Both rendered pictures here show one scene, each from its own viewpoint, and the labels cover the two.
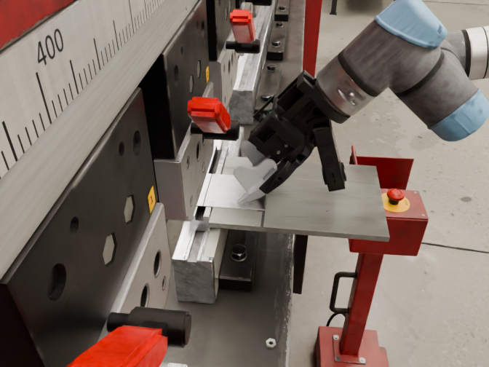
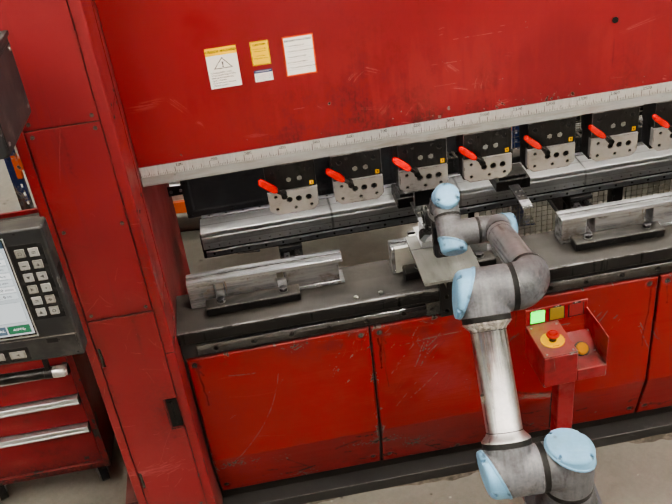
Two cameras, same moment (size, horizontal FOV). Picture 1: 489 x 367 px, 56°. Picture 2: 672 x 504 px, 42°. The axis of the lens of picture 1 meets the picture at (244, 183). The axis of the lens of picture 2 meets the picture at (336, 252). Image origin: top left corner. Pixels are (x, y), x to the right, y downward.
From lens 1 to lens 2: 2.43 m
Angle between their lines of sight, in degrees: 62
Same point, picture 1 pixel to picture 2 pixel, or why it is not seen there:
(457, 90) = (440, 229)
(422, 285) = not seen: outside the picture
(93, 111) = (291, 157)
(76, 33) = (289, 147)
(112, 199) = (292, 172)
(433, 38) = (435, 202)
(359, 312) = not seen: hidden behind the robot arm
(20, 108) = (273, 152)
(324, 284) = (651, 474)
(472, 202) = not seen: outside the picture
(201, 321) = (382, 273)
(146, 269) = (301, 193)
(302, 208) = (430, 257)
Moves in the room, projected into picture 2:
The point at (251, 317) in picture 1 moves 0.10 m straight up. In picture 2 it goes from (391, 285) to (389, 259)
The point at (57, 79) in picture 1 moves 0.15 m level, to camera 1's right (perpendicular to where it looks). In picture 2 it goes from (282, 151) to (294, 173)
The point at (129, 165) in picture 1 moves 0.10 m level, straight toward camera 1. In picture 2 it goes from (301, 170) to (272, 182)
